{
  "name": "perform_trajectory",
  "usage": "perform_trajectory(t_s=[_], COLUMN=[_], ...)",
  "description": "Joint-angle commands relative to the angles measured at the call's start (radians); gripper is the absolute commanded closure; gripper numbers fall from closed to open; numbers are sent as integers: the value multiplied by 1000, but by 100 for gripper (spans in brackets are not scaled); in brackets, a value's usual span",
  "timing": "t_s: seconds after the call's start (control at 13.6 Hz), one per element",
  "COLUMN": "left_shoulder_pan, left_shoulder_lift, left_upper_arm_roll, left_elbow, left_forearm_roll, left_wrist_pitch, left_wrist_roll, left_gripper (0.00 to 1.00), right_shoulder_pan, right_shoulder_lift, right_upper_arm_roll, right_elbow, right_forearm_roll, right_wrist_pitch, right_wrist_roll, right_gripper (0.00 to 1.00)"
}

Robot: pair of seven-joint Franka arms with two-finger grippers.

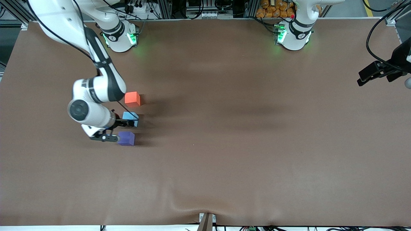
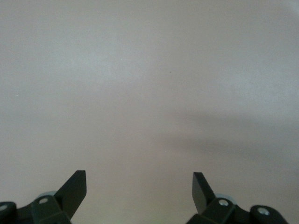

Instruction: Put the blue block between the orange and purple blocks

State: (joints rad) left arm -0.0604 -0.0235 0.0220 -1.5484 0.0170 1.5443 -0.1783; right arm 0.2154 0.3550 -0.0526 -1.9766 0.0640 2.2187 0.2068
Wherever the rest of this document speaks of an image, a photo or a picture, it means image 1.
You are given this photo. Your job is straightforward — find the purple block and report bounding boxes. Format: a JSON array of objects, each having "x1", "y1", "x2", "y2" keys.
[{"x1": 117, "y1": 131, "x2": 135, "y2": 146}]

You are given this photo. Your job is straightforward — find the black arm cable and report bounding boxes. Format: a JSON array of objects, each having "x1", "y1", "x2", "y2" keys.
[
  {"x1": 366, "y1": 9, "x2": 411, "y2": 68},
  {"x1": 27, "y1": 0, "x2": 140, "y2": 122}
]

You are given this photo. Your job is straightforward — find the brown post with bracket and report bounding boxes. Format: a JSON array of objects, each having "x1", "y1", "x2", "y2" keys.
[{"x1": 198, "y1": 212, "x2": 216, "y2": 231}]

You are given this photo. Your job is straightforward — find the aluminium frame profile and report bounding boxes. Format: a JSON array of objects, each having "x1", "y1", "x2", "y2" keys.
[
  {"x1": 383, "y1": 0, "x2": 411, "y2": 27},
  {"x1": 0, "y1": 0, "x2": 31, "y2": 31}
]

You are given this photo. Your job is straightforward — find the pile of orange packets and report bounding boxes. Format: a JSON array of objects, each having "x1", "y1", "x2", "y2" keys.
[{"x1": 256, "y1": 0, "x2": 296, "y2": 19}]

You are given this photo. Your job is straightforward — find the light blue block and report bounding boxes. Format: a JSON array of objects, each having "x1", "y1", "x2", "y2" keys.
[{"x1": 122, "y1": 111, "x2": 140, "y2": 128}]

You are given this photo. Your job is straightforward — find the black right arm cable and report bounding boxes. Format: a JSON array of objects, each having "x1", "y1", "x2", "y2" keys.
[{"x1": 27, "y1": 0, "x2": 140, "y2": 122}]

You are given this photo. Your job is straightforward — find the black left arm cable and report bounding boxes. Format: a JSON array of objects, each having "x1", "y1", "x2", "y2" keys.
[{"x1": 366, "y1": 9, "x2": 411, "y2": 68}]

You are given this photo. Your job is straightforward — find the brown table cloth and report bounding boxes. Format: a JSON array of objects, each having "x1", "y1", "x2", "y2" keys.
[{"x1": 0, "y1": 18, "x2": 411, "y2": 227}]

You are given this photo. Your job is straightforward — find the white power strip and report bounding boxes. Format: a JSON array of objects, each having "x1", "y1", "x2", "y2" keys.
[{"x1": 124, "y1": 3, "x2": 152, "y2": 14}]

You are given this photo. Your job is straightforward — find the white terminal block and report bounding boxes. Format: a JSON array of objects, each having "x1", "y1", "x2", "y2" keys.
[{"x1": 200, "y1": 11, "x2": 225, "y2": 19}]

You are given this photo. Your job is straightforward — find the orange block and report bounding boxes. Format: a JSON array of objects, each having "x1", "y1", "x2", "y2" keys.
[{"x1": 125, "y1": 91, "x2": 141, "y2": 108}]

